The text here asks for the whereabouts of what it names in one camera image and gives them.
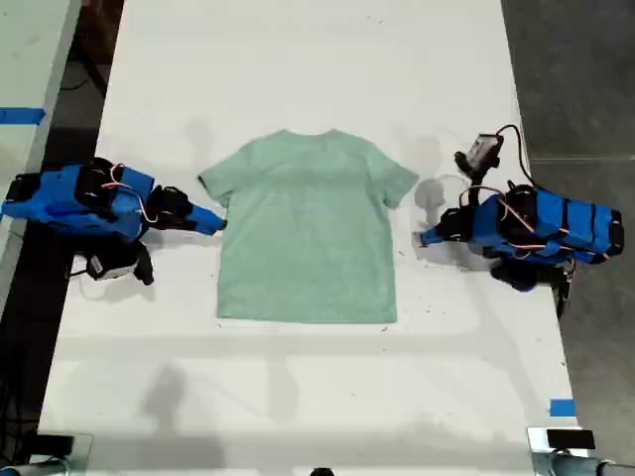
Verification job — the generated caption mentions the metal clamp plate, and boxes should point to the metal clamp plate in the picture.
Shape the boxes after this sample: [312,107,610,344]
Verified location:
[28,431,95,468]
[526,425,590,476]

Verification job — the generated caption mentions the grey metal pipe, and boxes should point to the grey metal pipe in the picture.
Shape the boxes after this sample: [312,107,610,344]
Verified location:
[549,453,635,476]
[0,457,76,476]

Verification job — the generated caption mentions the black floor cable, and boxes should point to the black floor cable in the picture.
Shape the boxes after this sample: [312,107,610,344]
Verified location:
[59,59,109,99]

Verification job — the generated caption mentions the camera black stalk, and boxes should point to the camera black stalk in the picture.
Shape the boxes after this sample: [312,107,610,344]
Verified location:
[132,242,156,288]
[459,159,500,207]

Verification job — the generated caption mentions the pale green T-shirt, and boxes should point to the pale green T-shirt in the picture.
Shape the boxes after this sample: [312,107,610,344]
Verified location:
[196,128,421,325]

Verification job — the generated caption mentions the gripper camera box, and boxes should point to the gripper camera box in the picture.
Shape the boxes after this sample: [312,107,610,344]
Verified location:
[86,254,139,283]
[453,132,504,171]

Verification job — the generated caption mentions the camera black cable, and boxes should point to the camera black cable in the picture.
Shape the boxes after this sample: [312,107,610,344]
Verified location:
[65,253,91,279]
[494,123,538,190]

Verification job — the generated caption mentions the black hanging arm cable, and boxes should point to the black hanging arm cable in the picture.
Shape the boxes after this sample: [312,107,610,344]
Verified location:
[554,270,571,319]

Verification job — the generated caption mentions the white side table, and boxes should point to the white side table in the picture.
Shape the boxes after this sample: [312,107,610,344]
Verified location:
[0,0,84,311]

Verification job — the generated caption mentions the small black box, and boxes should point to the small black box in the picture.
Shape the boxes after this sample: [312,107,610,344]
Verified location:
[546,428,596,450]
[36,434,75,458]

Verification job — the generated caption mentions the long blue tape strip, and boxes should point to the long blue tape strip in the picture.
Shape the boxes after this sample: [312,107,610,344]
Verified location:
[0,106,48,126]

